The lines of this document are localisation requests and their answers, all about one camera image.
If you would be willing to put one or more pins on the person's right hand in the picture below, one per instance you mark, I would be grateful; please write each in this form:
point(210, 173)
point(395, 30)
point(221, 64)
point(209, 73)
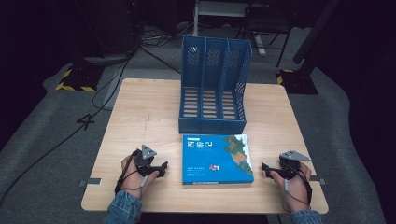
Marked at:
point(295, 191)

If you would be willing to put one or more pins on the black yellow striped stand base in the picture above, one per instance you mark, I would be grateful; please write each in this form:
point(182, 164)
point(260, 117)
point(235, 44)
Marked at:
point(77, 81)
point(295, 81)

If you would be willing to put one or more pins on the grey tape marker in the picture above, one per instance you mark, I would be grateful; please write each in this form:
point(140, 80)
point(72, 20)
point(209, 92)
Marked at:
point(91, 181)
point(318, 179)

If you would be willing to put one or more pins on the blue book with map cover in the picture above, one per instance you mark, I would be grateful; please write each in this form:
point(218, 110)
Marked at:
point(211, 160)

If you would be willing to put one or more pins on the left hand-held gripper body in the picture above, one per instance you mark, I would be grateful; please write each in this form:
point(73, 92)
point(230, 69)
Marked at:
point(144, 160)

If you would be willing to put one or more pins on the white desk frame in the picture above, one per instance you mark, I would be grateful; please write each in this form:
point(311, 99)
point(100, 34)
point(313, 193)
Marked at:
point(224, 9)

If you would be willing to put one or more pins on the blue plastic file rack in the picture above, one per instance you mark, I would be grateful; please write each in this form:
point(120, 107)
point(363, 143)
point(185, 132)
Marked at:
point(211, 123)

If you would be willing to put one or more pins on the black slanted pole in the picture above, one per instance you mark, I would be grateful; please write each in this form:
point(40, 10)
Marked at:
point(316, 31)

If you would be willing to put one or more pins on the dark equipment cabinet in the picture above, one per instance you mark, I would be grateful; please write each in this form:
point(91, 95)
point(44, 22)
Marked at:
point(106, 28)

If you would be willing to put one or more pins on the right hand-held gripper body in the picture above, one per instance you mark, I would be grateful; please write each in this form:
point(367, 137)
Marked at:
point(289, 165)

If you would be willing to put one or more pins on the black chair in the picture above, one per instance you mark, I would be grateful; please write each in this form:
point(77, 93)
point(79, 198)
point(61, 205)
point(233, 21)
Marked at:
point(267, 21)

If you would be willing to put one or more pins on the person's left hand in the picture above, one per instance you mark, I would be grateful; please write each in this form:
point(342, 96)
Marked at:
point(132, 180)

